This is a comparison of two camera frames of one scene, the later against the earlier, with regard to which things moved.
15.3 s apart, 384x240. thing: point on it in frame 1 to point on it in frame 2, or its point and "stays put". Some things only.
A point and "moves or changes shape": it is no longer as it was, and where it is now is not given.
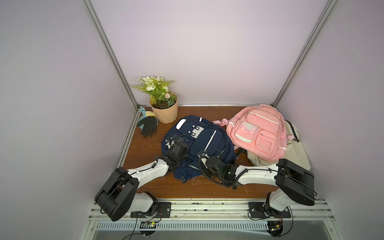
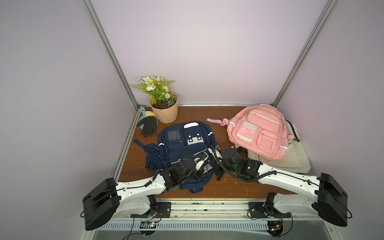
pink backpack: (259, 130) stays put
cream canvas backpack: (295, 153) stays put
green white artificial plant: (156, 87) stays put
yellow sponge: (150, 113) stays put
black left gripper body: (177, 163) to (192, 173)
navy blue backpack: (203, 136) moves or changes shape
